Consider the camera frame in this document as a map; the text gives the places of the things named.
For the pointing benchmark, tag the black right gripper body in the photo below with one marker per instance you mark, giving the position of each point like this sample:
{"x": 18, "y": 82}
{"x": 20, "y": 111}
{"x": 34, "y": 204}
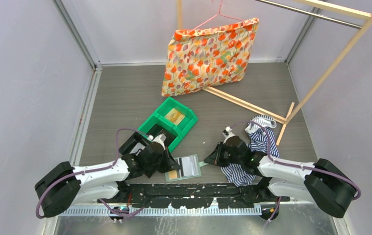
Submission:
{"x": 227, "y": 157}

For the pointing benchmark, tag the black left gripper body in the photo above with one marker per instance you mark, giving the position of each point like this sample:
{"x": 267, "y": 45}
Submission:
{"x": 161, "y": 164}

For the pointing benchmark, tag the green card holder wallet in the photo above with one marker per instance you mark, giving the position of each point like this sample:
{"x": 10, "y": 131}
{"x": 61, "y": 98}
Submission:
{"x": 189, "y": 167}

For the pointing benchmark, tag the blue white striped cloth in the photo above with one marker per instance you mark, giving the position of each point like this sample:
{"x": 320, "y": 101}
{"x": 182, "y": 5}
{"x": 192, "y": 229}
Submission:
{"x": 262, "y": 138}

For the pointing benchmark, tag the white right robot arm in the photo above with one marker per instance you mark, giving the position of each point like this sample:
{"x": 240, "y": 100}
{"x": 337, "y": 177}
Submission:
{"x": 321, "y": 183}

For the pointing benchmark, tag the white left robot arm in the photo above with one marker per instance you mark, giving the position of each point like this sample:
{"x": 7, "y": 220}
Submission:
{"x": 66, "y": 185}

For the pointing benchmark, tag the gold card in bin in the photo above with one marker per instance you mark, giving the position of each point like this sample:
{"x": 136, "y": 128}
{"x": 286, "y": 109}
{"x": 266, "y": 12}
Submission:
{"x": 175, "y": 116}

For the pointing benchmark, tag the black plastic tray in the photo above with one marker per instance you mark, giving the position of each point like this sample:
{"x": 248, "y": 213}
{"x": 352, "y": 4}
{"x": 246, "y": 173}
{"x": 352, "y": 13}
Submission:
{"x": 134, "y": 144}

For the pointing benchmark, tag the green plastic bin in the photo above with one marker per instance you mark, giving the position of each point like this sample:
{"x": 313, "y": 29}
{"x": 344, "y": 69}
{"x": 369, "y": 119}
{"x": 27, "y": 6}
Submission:
{"x": 156, "y": 122}

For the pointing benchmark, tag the floral orange pillowcase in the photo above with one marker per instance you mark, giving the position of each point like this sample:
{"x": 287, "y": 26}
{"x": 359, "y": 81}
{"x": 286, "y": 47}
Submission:
{"x": 199, "y": 58}

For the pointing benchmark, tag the metal rack rod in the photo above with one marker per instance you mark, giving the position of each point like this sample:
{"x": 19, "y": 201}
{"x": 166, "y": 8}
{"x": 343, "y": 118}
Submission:
{"x": 308, "y": 13}

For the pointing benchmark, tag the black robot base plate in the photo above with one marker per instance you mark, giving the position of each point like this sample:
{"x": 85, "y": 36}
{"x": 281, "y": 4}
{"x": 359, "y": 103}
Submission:
{"x": 192, "y": 196}

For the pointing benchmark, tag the aluminium frame rail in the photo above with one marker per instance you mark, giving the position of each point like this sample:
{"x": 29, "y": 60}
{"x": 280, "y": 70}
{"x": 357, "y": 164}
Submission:
{"x": 72, "y": 21}

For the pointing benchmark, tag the pink wire hanger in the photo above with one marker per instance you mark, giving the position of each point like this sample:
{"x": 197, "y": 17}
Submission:
{"x": 218, "y": 13}

